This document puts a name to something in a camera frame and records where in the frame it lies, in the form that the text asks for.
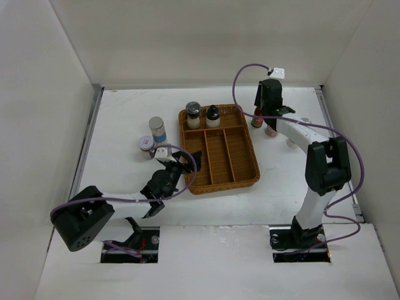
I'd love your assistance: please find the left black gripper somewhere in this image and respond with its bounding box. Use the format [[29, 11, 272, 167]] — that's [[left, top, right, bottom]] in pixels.
[[162, 151, 201, 200]]

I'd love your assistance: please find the spice jar white lid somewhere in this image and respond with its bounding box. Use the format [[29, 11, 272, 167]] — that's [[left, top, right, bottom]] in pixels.
[[265, 125, 278, 138], [139, 136, 154, 159]]

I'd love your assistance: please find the right aluminium frame rail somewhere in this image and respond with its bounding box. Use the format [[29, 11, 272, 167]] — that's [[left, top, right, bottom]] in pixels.
[[314, 84, 365, 223]]

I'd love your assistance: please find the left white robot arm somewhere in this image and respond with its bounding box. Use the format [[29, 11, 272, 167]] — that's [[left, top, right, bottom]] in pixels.
[[50, 145, 202, 252]]

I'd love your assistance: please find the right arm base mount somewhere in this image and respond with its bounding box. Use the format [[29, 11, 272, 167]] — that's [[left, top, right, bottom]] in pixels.
[[269, 226, 331, 263]]

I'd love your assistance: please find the left aluminium frame rail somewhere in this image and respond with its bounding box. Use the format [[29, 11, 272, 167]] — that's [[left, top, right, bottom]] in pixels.
[[68, 84, 104, 199]]

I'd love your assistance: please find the right spice jar white lid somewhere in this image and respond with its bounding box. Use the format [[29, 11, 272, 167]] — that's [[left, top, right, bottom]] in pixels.
[[265, 125, 278, 138]]

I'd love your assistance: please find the left spice jar white lid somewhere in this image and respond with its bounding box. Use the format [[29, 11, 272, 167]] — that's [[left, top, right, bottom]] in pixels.
[[139, 136, 154, 159]]

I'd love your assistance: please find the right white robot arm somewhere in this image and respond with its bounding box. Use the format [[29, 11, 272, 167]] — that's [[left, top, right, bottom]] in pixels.
[[254, 79, 351, 249]]

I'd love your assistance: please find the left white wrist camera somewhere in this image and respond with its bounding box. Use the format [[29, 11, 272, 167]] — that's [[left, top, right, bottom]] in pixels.
[[150, 147, 174, 162]]

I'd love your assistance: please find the black-top salt grinder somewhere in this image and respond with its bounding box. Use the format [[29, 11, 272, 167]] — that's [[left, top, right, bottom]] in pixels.
[[206, 105, 221, 128]]

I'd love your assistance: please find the left tall blue-label shaker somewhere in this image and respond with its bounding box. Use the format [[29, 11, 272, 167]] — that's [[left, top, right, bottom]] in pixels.
[[148, 116, 167, 144]]

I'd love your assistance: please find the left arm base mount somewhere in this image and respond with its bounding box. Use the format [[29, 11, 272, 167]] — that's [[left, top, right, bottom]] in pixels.
[[100, 217, 161, 264]]

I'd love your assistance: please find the brown wicker divided basket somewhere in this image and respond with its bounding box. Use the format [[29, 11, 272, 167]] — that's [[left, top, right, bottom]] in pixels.
[[178, 104, 261, 195]]

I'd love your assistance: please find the aluminium frame rail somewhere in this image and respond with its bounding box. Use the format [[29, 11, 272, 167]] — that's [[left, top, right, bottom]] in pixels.
[[314, 84, 365, 223], [68, 84, 104, 199]]

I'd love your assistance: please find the tall blue-label shaker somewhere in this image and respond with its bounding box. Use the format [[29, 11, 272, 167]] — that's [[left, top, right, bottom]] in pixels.
[[286, 117, 312, 149], [148, 116, 167, 144]]

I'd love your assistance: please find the red sauce bottle yellow cap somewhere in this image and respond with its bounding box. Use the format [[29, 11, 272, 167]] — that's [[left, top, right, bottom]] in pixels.
[[251, 107, 264, 128]]

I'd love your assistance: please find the right tall blue-label shaker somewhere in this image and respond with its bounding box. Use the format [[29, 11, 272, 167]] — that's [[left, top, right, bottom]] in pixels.
[[286, 117, 312, 149]]

